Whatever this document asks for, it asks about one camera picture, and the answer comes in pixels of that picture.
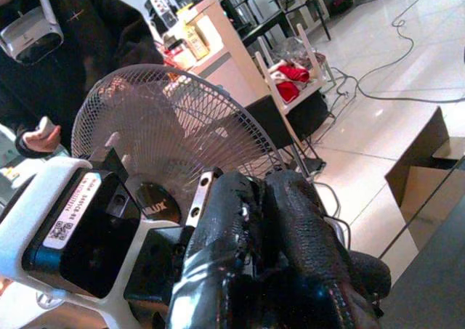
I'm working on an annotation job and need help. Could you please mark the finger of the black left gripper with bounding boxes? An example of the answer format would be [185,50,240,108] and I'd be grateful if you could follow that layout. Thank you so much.
[185,166,224,229]
[88,146,131,185]

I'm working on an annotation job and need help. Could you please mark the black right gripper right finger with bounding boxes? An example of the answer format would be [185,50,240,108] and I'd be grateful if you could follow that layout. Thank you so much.
[225,171,392,329]

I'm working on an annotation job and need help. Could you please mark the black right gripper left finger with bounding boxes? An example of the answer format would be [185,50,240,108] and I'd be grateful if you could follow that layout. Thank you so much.
[166,171,267,329]

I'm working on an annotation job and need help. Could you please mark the white handheld controller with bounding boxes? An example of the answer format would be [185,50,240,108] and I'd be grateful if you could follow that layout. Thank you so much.
[36,115,56,134]

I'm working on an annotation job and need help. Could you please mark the person's bare hand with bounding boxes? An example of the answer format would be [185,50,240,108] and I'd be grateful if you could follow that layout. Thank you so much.
[21,117,62,153]

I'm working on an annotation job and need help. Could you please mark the grey mesh electric fan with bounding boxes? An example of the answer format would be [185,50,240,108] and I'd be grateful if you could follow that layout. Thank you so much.
[70,63,291,236]

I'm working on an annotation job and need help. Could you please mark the black storage bin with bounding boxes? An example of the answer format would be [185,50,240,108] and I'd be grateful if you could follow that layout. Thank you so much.
[246,89,330,150]

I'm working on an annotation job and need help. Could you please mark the person in black jacket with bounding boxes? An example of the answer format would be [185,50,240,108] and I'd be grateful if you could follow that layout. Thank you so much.
[0,0,165,160]

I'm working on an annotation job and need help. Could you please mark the glossy black table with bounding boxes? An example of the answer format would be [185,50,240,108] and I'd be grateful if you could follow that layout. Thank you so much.
[379,158,465,329]

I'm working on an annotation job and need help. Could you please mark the brown cardboard box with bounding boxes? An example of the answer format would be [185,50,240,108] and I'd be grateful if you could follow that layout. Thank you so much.
[384,105,461,243]

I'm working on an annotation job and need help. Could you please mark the red cloth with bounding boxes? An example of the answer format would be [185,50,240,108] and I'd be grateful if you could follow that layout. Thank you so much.
[270,62,310,104]

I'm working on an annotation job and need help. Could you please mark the white counter cabinet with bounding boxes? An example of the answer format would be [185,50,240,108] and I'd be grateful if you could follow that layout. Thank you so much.
[159,0,281,107]

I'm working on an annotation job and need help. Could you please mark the yellow carton box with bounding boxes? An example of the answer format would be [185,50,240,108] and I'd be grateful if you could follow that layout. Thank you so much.
[182,19,211,62]

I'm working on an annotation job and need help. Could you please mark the white VR headset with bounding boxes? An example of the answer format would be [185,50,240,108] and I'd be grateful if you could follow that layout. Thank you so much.
[0,0,65,67]

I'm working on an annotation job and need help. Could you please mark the black countertop appliance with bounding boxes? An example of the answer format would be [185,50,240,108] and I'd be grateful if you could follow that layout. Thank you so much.
[144,0,179,33]

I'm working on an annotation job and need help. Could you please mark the white frame stool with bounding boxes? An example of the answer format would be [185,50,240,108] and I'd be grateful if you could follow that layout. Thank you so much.
[254,23,337,153]

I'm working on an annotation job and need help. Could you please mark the black metal frame table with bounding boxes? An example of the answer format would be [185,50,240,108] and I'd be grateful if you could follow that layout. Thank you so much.
[239,0,333,47]

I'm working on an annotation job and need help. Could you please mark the grey floor cable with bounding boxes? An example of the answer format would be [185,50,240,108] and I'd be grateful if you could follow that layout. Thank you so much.
[326,0,465,103]

